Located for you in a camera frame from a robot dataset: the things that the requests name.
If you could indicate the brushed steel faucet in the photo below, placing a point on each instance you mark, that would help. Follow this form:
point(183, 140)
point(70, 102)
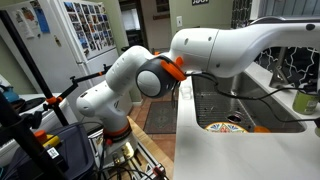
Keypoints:
point(278, 76)

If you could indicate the white QR code tag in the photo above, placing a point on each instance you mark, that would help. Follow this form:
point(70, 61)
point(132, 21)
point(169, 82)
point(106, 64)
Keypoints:
point(52, 152)

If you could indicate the black wall sign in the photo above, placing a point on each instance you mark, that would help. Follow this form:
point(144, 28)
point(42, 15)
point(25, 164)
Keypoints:
point(200, 2)

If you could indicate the dark blue storage tote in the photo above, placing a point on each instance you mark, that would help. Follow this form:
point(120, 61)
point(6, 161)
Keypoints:
point(76, 150)

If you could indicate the black tripod with orange clamp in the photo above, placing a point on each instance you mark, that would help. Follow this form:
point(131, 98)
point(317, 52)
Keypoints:
point(50, 92)

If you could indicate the white light switch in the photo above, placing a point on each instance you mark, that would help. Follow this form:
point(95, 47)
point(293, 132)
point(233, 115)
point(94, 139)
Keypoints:
point(179, 21)

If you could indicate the stainless steel sink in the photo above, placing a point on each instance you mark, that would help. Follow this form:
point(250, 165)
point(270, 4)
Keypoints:
point(216, 110)

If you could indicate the small fridge magnet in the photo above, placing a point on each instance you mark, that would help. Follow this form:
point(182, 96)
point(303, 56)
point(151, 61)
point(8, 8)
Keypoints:
point(57, 40)

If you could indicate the white refrigerator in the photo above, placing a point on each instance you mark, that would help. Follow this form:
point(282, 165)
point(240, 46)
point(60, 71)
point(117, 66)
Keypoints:
point(60, 60)

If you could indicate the kitchen window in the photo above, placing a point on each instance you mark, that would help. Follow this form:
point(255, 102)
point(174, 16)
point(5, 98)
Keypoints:
point(290, 8)

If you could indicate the blue paper note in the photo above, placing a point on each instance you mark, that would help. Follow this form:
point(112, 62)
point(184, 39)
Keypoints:
point(42, 20)

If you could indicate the thick black stand pole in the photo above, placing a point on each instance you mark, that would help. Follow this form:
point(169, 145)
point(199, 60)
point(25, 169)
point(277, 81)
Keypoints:
point(20, 133)

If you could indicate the yellow emergency stop button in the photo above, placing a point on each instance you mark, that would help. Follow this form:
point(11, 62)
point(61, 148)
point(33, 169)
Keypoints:
point(46, 139)

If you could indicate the white stove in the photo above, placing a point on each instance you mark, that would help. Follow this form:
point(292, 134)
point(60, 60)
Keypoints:
point(46, 120)

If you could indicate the colourful patterned plate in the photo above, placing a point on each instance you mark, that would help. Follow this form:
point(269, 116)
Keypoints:
point(225, 128)

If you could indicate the orange object in sink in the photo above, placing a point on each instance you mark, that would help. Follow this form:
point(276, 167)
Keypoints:
point(261, 129)

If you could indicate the black stovetop pan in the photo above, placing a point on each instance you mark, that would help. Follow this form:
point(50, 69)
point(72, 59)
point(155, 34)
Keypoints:
point(30, 104)

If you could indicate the blue kettle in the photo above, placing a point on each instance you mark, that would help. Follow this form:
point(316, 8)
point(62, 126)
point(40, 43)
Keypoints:
point(8, 94)

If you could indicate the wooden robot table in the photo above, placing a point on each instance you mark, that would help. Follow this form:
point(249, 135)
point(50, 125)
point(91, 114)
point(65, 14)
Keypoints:
point(150, 143)

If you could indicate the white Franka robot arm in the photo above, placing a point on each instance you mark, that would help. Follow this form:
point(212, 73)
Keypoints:
point(233, 50)

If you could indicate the white printed paper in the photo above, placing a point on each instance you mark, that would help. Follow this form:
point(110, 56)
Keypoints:
point(21, 23)

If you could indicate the short green soap bottle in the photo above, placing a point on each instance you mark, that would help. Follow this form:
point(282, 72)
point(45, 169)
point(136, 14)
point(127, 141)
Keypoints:
point(305, 104)

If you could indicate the colourful photo collage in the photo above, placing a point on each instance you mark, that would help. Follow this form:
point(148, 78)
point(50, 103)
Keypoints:
point(90, 26)

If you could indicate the dark floor rug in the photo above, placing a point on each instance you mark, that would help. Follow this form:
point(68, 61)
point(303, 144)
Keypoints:
point(161, 118)

